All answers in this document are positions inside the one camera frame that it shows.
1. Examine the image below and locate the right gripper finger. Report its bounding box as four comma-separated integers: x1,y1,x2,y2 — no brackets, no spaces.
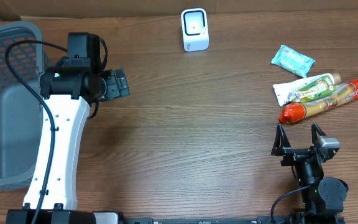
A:
271,124,291,156
311,123,326,145

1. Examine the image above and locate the orange spaghetti packet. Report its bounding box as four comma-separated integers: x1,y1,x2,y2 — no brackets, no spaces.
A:
279,79,358,124

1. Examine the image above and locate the green tea carton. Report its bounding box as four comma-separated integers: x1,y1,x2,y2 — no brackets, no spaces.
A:
293,80,335,103

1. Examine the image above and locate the white tube gold cap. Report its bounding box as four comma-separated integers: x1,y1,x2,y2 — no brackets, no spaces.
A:
273,73,341,106

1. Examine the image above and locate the teal snack packet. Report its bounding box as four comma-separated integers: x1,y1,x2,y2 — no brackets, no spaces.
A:
271,45,315,78

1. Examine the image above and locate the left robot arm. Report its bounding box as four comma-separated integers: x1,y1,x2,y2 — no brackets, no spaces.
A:
4,32,130,224

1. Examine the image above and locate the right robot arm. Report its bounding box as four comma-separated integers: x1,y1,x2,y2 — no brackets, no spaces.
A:
270,123,349,224

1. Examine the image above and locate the white barcode scanner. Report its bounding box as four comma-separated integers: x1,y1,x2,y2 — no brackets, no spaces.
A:
181,8,209,52

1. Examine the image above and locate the grey plastic shopping basket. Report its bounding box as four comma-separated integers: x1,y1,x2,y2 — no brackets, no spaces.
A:
0,21,50,190

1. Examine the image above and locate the cardboard back panel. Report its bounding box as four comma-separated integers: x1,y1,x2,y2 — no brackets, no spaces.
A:
0,0,358,21

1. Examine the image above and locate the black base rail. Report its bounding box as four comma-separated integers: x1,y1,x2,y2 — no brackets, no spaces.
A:
91,211,346,224

